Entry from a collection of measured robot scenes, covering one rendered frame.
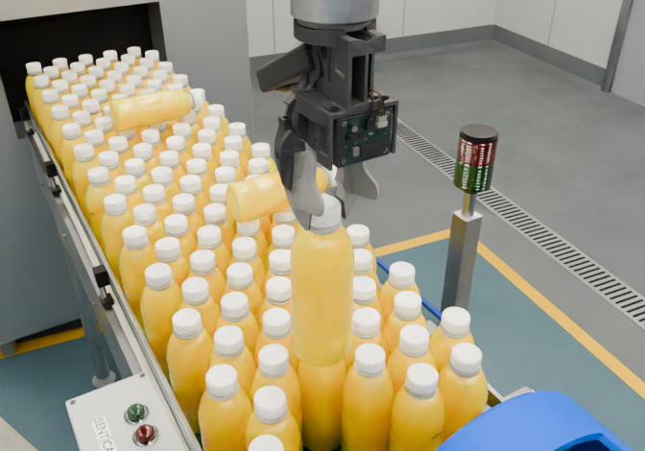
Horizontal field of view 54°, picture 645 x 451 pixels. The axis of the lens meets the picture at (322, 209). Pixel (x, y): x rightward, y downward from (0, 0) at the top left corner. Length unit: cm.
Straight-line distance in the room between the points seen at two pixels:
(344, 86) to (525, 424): 33
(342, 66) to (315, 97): 5
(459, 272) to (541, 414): 59
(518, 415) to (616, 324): 218
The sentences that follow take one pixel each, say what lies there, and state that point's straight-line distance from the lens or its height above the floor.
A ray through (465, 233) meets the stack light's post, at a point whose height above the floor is 107.
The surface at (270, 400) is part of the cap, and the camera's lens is 78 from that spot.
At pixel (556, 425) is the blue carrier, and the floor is 123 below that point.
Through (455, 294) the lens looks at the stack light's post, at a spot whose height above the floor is 94.
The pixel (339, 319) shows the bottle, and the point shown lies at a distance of 71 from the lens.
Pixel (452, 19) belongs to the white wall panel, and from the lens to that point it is 581.
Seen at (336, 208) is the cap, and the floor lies 135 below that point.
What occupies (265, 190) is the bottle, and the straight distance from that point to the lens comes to 106.
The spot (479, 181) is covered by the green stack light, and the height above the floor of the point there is 118.
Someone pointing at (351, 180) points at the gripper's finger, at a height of 138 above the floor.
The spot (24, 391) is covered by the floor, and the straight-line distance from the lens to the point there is 251.
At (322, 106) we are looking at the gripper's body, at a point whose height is 148.
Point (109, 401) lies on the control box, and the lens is 82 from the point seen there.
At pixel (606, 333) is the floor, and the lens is 272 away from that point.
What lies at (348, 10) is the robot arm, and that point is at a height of 156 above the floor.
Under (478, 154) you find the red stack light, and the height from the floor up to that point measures 123.
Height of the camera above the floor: 169
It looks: 31 degrees down
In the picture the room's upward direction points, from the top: straight up
